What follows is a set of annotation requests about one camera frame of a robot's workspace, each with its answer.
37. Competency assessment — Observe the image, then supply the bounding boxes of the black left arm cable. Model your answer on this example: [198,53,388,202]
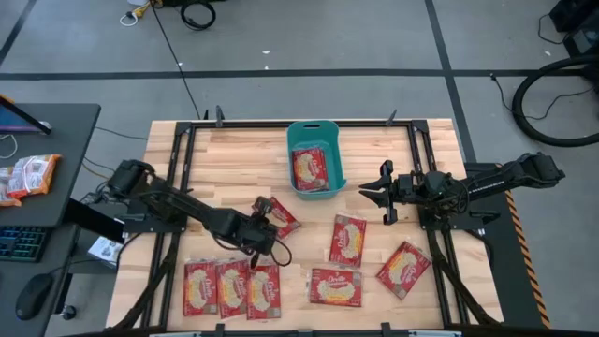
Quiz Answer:
[212,228,294,271]

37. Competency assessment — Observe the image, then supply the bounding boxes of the black desk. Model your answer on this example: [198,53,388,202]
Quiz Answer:
[0,102,102,337]

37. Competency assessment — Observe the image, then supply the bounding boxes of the red Orville popcorn bag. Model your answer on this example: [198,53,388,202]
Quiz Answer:
[246,264,283,321]
[328,213,368,270]
[291,147,330,193]
[182,258,220,317]
[374,240,432,301]
[214,257,251,320]
[255,196,302,241]
[307,267,364,309]

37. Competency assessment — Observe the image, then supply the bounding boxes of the white and yellow cable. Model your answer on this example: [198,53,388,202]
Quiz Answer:
[118,0,158,27]

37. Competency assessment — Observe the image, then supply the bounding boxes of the white printed leaflet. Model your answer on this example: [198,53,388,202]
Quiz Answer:
[87,235,124,271]

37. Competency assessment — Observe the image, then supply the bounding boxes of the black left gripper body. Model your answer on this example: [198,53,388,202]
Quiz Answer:
[218,209,279,256]

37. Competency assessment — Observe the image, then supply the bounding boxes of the teal plastic basket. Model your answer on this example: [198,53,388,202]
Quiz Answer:
[285,120,348,201]

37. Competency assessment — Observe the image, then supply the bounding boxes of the black base plate hazard stripe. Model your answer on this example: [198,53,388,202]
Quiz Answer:
[461,161,553,330]

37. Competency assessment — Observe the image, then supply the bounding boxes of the black aluminium rig frame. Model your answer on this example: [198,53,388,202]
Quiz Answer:
[105,105,504,337]

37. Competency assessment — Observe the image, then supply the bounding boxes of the black equipment box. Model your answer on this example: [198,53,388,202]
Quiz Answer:
[547,0,599,58]

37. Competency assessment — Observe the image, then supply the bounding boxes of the thin black floor cable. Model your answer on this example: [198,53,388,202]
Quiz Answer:
[489,72,596,122]

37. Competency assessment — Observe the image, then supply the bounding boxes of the tilted monitor screen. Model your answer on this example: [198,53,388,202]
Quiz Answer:
[0,93,53,137]

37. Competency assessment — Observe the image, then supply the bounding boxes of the black backlit keyboard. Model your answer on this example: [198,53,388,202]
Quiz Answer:
[0,226,51,264]

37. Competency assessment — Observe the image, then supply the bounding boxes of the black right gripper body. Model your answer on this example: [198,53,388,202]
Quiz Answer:
[379,159,425,227]

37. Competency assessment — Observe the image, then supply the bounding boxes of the large black hose loop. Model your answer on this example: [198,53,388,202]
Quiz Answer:
[510,54,599,149]

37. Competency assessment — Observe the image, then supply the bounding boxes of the black computer mouse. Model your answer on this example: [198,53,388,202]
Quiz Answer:
[15,273,55,322]

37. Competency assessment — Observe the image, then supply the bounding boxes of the white thin cable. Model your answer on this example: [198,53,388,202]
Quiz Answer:
[0,134,20,161]

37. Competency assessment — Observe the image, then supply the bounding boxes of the long black floor cable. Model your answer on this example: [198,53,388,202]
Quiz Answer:
[148,0,203,121]

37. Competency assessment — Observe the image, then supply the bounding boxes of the orange popcorn bag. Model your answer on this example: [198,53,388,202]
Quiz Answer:
[7,154,64,200]
[0,166,22,209]

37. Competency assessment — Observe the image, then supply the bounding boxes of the coiled black cable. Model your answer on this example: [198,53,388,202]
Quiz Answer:
[179,0,218,32]

